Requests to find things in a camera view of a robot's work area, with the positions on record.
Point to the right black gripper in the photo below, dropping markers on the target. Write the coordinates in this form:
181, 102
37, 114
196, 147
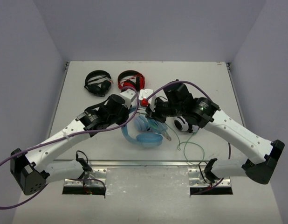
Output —
155, 115

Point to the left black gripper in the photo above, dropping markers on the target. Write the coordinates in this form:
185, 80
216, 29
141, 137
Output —
125, 115

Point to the light blue headphones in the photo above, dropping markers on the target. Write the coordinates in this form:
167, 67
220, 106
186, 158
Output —
148, 139

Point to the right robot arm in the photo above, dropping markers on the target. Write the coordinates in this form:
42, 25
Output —
260, 155

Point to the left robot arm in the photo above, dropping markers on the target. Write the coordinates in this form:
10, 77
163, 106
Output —
34, 169

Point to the white black headphones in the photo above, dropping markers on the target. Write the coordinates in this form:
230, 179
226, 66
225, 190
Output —
182, 125

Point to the pink blue cat-ear headphones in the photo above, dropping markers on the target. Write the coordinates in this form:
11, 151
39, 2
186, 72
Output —
140, 121

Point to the red black headphones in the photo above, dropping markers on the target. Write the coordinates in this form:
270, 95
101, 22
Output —
131, 78

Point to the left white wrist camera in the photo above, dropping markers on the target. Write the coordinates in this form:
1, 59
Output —
129, 96

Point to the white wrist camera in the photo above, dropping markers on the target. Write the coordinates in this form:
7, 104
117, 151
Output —
146, 98
129, 96

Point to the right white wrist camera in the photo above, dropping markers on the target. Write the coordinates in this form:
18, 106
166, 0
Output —
146, 98

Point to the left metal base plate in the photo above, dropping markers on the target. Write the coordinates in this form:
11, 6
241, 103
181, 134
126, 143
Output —
95, 178

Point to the metal base plate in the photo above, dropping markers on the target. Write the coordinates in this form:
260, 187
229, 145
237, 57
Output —
196, 180
95, 178

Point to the aluminium table edge rail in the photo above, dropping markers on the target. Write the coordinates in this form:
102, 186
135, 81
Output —
118, 163

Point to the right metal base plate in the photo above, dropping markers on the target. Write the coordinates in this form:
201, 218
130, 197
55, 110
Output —
196, 180

